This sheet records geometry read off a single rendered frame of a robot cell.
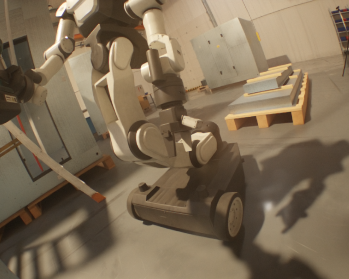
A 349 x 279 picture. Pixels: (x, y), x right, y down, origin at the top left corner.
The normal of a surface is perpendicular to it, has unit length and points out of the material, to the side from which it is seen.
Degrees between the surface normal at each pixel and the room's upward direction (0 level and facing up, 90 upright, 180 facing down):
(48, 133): 90
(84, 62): 90
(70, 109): 90
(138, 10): 136
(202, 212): 45
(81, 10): 82
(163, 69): 71
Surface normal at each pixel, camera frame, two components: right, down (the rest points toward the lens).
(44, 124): 0.66, -0.05
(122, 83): 0.87, 0.25
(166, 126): -0.45, 0.08
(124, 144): -0.60, 0.21
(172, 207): -0.63, -0.33
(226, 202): -0.44, -0.79
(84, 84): 0.40, 0.11
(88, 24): -0.08, 0.86
